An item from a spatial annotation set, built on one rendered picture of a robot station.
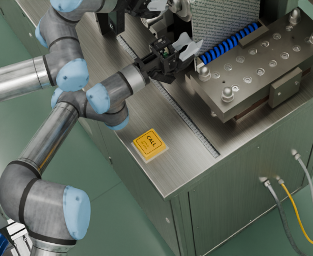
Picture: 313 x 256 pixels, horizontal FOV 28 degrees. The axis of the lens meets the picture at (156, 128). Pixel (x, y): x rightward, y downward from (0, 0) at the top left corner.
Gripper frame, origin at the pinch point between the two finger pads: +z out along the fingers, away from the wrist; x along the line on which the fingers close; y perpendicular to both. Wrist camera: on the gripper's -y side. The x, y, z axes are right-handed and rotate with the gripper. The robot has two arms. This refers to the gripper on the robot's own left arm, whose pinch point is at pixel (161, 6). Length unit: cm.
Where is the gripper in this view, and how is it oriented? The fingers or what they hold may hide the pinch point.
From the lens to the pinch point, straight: 172.8
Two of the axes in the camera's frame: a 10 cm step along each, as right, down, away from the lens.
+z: 6.9, -1.0, 7.1
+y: 4.6, -7.0, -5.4
